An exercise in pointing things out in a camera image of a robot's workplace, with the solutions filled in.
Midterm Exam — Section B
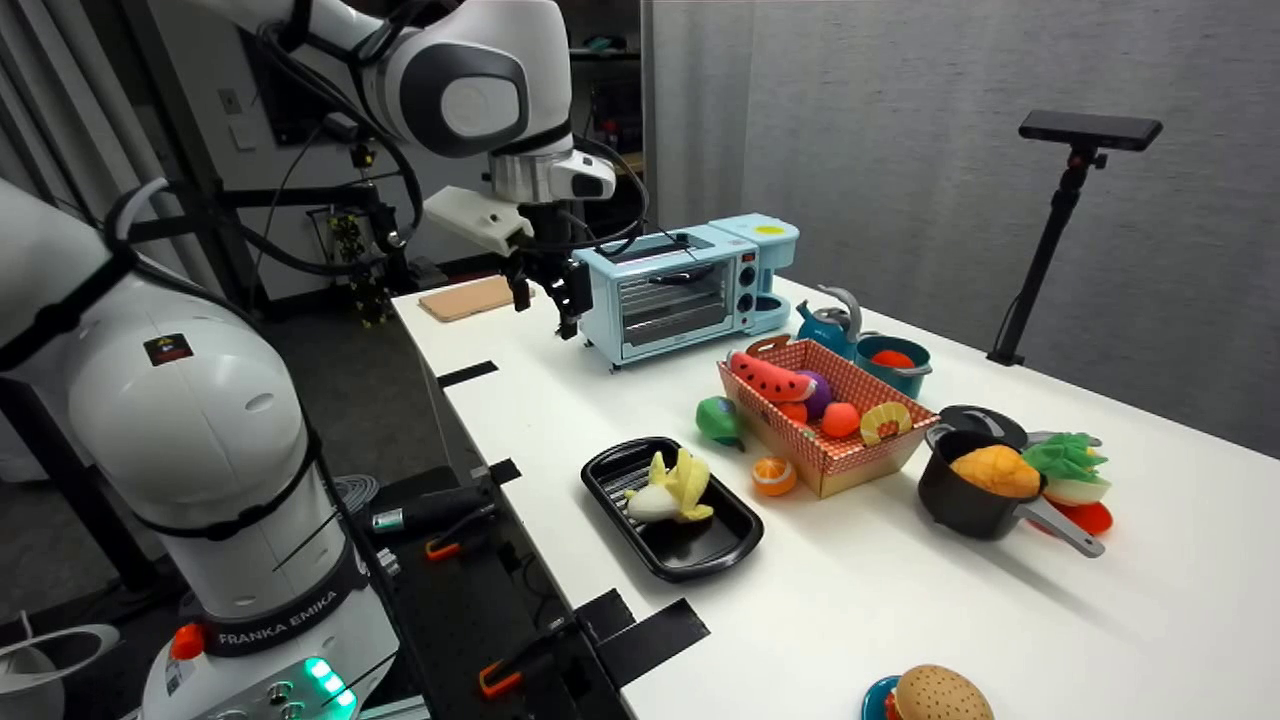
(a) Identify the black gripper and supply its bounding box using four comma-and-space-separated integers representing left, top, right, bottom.
510, 195, 600, 345

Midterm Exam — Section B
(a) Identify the watermelon slice plush toy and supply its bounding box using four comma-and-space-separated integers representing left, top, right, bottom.
727, 347, 822, 407

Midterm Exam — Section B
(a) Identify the light blue toaster oven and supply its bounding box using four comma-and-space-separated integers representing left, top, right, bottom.
572, 213, 803, 373

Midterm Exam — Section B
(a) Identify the green fruit toy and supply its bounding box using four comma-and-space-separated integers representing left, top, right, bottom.
694, 394, 749, 451

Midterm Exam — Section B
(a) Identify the yellow banana plush toy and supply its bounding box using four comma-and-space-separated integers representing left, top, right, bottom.
623, 444, 717, 530

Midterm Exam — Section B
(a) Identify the teal toy kettle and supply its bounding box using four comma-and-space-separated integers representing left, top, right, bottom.
794, 286, 868, 362

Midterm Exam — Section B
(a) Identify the purple eggplant toy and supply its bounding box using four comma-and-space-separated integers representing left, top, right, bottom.
798, 368, 839, 421

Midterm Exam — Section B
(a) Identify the black oven tray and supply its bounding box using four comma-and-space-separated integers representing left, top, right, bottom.
575, 434, 770, 583

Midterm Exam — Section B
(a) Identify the orange half toy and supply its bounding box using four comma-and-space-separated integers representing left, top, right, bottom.
749, 451, 803, 503

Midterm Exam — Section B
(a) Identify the orange-red ball fruit toy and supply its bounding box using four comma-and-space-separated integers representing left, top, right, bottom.
818, 401, 866, 444

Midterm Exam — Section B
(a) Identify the wooden crate of toy fruit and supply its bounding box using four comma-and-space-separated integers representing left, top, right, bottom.
717, 333, 945, 500

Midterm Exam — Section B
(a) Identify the peach half toy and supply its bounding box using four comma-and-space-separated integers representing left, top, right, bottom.
858, 397, 917, 450

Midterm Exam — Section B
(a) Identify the teal toy pot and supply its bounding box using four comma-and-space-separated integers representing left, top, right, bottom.
851, 333, 938, 401

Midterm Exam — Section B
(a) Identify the black toy pot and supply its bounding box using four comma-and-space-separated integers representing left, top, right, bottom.
917, 401, 1107, 559

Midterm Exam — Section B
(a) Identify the orange bread plush toy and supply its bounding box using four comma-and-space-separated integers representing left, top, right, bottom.
949, 439, 1044, 503

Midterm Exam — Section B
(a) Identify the green leafy vegetable plush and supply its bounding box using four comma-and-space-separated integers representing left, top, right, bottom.
1019, 430, 1113, 514

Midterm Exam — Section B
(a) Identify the burger toy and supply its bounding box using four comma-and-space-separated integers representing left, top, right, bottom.
884, 662, 995, 720

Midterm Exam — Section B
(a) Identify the red plush toy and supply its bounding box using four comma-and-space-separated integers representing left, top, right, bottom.
1053, 497, 1120, 540

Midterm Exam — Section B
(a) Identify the tan wooden board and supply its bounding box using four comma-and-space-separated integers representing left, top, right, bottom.
415, 274, 520, 327

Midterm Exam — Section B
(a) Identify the black teal hand tool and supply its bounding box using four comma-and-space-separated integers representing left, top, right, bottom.
347, 479, 492, 546

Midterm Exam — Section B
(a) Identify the orange black clamp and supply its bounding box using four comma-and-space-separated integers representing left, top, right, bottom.
420, 503, 513, 567
475, 625, 583, 703

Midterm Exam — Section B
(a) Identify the teal small plate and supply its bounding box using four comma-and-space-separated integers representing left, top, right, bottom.
858, 673, 903, 720

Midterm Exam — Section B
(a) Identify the white round dish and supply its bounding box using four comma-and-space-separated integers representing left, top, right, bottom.
0, 619, 123, 720

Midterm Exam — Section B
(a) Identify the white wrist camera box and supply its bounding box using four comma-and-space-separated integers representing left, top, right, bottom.
420, 185, 536, 261

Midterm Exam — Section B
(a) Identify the black camera on tripod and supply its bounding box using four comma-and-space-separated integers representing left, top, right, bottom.
312, 195, 407, 327

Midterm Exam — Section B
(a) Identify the black wall monitor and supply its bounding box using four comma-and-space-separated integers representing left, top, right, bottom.
273, 35, 368, 148

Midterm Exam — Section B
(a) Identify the black camera on stand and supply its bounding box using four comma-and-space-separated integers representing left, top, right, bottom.
985, 107, 1168, 368

